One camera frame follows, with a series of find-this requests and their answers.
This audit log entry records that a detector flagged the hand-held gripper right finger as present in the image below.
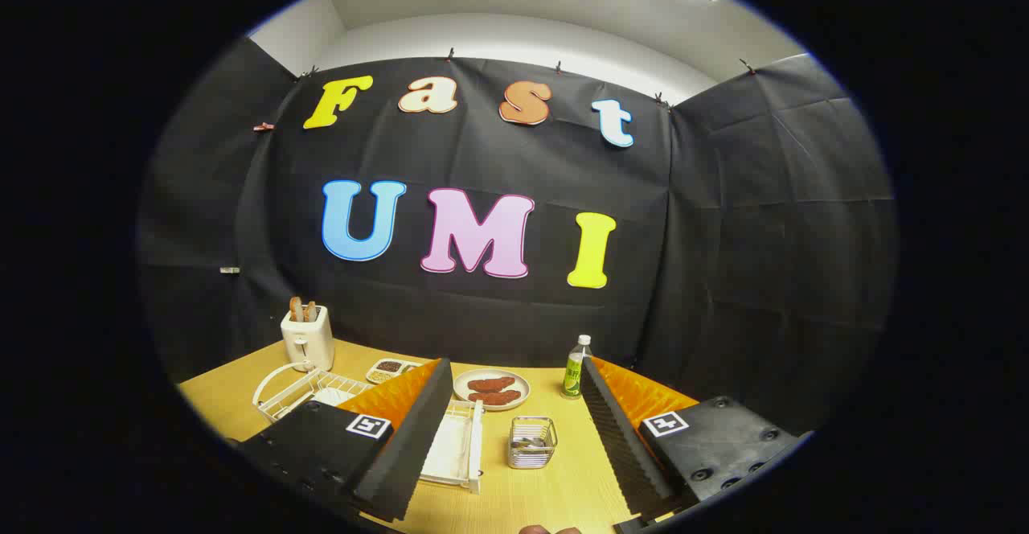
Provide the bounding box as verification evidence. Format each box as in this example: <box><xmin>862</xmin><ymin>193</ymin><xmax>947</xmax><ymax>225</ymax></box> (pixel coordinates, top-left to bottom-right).
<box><xmin>579</xmin><ymin>355</ymin><xmax>811</xmax><ymax>533</ymax></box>

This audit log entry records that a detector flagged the green label drink bottle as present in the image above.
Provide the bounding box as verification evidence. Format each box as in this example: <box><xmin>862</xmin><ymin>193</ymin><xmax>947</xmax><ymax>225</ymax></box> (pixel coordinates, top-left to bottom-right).
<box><xmin>561</xmin><ymin>335</ymin><xmax>593</xmax><ymax>400</ymax></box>

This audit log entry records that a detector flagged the black backdrop cloth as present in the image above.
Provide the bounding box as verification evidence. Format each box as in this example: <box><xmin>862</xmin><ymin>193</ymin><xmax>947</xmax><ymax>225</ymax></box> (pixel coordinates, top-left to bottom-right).
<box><xmin>137</xmin><ymin>35</ymin><xmax>899</xmax><ymax>438</ymax></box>

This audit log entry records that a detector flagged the white divided bean dish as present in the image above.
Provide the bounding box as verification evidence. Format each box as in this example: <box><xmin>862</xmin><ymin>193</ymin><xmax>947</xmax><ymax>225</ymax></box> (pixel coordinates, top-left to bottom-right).
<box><xmin>366</xmin><ymin>358</ymin><xmax>423</xmax><ymax>384</ymax></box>

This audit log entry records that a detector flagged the metal wire basket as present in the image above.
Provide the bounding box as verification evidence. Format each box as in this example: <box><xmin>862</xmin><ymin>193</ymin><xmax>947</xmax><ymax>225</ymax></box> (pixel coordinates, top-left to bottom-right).
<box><xmin>506</xmin><ymin>415</ymin><xmax>559</xmax><ymax>470</ymax></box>

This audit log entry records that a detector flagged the white toaster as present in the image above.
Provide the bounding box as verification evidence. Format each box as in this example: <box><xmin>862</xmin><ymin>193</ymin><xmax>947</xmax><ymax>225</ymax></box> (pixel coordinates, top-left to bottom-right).
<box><xmin>280</xmin><ymin>304</ymin><xmax>335</xmax><ymax>372</ymax></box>

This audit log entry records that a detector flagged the white wire dish rack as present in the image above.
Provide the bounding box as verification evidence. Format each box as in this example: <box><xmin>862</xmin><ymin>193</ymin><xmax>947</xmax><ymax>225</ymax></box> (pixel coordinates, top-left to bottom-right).
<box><xmin>252</xmin><ymin>361</ymin><xmax>485</xmax><ymax>495</ymax></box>

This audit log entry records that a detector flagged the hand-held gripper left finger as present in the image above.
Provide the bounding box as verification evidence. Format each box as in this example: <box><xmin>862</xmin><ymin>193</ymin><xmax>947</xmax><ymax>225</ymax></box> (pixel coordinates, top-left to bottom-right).
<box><xmin>228</xmin><ymin>357</ymin><xmax>456</xmax><ymax>524</ymax></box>

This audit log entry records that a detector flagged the beige plate with sausages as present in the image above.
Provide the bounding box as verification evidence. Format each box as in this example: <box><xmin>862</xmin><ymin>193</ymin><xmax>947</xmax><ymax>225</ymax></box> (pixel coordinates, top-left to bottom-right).
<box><xmin>453</xmin><ymin>368</ymin><xmax>531</xmax><ymax>412</ymax></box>

